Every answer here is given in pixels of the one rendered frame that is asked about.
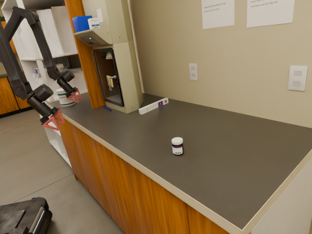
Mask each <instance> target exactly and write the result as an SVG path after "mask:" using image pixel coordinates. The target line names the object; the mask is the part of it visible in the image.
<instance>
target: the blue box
mask: <svg viewBox="0 0 312 234"><path fill-rule="evenodd" d="M90 18H92V16H91V15H90V16H77V17H75V18H73V19H72V21H73V24H74V28H75V32H76V33H78V32H81V31H85V30H89V29H90V27H89V23H88V19H90Z"/></svg>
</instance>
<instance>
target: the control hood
mask: <svg viewBox="0 0 312 234"><path fill-rule="evenodd" d="M74 36H76V37H77V38H78V39H80V38H81V37H85V36H92V37H93V38H94V39H95V40H96V41H98V42H99V43H100V44H101V45H91V46H103V45H111V44H113V42H112V37H111V31H110V28H109V27H102V28H93V29H89V30H85V31H81V32H77V33H74ZM80 40H81V41H83V40H82V39H80ZM83 42H84V41H83ZM84 43H85V42H84ZM85 44H87V43H85ZM87 45H88V44H87ZM88 46H89V45H88Z"/></svg>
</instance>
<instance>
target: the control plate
mask: <svg viewBox="0 0 312 234"><path fill-rule="evenodd" d="M80 39H82V40H83V41H84V42H85V43H87V44H88V45H89V46H94V45H101V44H100V43H99V42H98V41H96V40H95V39H94V38H93V37H92V36H85V37H81V38H80ZM90 42H96V43H93V44H92V43H90ZM89 43H90V44H89Z"/></svg>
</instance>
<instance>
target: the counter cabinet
mask: <svg viewBox="0 0 312 234"><path fill-rule="evenodd" d="M63 119H64V118H63ZM64 121H65V123H64V124H62V123H60V122H58V121H56V122H57V124H58V126H59V128H60V130H59V131H60V134H61V137H62V140H63V143H64V146H65V149H66V152H67V155H68V158H69V161H70V164H71V167H72V170H73V173H74V176H75V179H76V180H78V179H79V180H80V181H81V182H82V183H83V184H84V186H85V187H86V188H87V189H88V190H89V192H90V193H91V194H92V195H93V196H94V198H95V199H96V200H97V201H98V202H99V204H100V205H101V206H102V207H103V208H104V210H105V211H106V212H107V213H108V215H109V216H110V217H111V218H112V219H113V220H114V222H115V223H116V224H117V225H118V226H119V227H120V229H121V230H122V231H123V232H124V233H125V234H230V233H229V232H227V231H226V230H224V229H223V228H221V227H220V226H218V225H217V224H216V223H214V222H213V221H211V220H210V219H209V218H207V217H205V216H204V215H203V214H201V213H200V212H198V211H197V210H195V209H194V208H193V207H191V206H190V205H188V204H187V203H185V202H184V201H182V200H181V199H180V198H178V197H177V196H175V195H174V194H172V193H171V192H169V191H168V190H167V189H165V188H164V187H162V186H161V185H160V184H158V183H157V182H155V181H154V180H152V179H151V178H149V177H148V176H146V175H145V174H144V173H142V172H141V171H139V170H138V169H136V168H135V167H133V166H132V165H131V164H129V163H128V162H126V161H125V160H124V159H122V158H121V157H119V156H118V155H116V154H115V153H113V152H112V151H110V150H109V149H108V148H106V147H105V146H103V145H102V144H100V143H99V142H98V141H96V140H95V139H93V138H92V137H90V136H89V135H87V134H86V133H84V132H83V131H82V130H80V129H79V128H77V127H76V126H75V125H73V124H72V123H70V122H69V121H67V120H66V119H64ZM311 220H312V157H311V159H310V160H309V161H308V162H307V164H306V165H305V166H304V167H303V168H302V170H301V171H300V172H299V173H298V174H297V175H296V177H295V178H294V179H293V180H292V182H291V183H290V184H289V185H288V187H287V188H286V189H285V190H284V192H283V193H282V194H281V195H280V196H279V198H278V199H277V200H276V201H275V203H274V204H273V205H272V206H271V207H270V208H269V210H268V211H267V212H266V213H265V215H264V216H263V217H262V218H261V220H260V221H259V222H258V223H257V224H256V226H255V227H254V228H253V229H252V231H251V232H250V233H249V234H309V230H310V225H311Z"/></svg>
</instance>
